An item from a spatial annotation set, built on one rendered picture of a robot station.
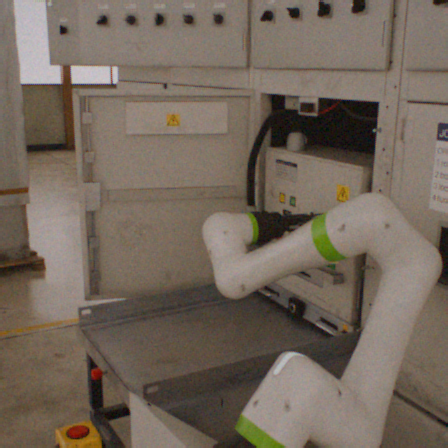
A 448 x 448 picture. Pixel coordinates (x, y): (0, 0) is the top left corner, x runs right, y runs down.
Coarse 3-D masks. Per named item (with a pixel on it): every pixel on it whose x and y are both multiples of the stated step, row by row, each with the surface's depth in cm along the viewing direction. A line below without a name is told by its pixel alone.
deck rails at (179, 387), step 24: (192, 288) 213; (216, 288) 218; (96, 312) 197; (120, 312) 201; (144, 312) 206; (168, 312) 207; (336, 336) 175; (240, 360) 160; (264, 360) 164; (144, 384) 148; (168, 384) 151; (192, 384) 155; (216, 384) 158
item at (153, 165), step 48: (96, 96) 203; (144, 96) 206; (192, 96) 209; (240, 96) 213; (96, 144) 207; (144, 144) 211; (192, 144) 214; (240, 144) 218; (96, 192) 209; (144, 192) 214; (192, 192) 217; (240, 192) 223; (96, 240) 214; (144, 240) 221; (192, 240) 224; (96, 288) 220; (144, 288) 226
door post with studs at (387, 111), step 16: (400, 0) 149; (400, 16) 150; (400, 32) 150; (400, 48) 151; (400, 64) 152; (384, 112) 159; (384, 128) 159; (384, 144) 160; (384, 160) 161; (384, 176) 162; (384, 192) 162; (368, 256) 172; (368, 272) 173; (368, 288) 173; (368, 304) 174
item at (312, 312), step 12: (276, 288) 213; (276, 300) 214; (288, 300) 207; (300, 300) 201; (312, 312) 195; (324, 312) 190; (324, 324) 191; (336, 324) 185; (348, 324) 181; (360, 324) 181
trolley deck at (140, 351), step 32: (160, 320) 202; (192, 320) 202; (224, 320) 202; (256, 320) 203; (288, 320) 203; (96, 352) 181; (128, 352) 179; (160, 352) 179; (192, 352) 179; (224, 352) 180; (256, 352) 180; (128, 384) 161; (256, 384) 161; (192, 416) 153
